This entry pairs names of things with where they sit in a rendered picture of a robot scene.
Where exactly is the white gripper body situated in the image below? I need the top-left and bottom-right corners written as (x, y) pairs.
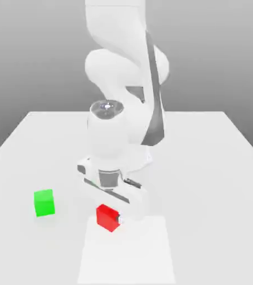
top-left (82, 177), bottom-right (150, 222)

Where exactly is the small red cube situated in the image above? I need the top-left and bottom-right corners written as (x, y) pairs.
top-left (95, 204), bottom-right (121, 233)

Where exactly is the small green cube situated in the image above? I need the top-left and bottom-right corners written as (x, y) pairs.
top-left (33, 189), bottom-right (56, 218)

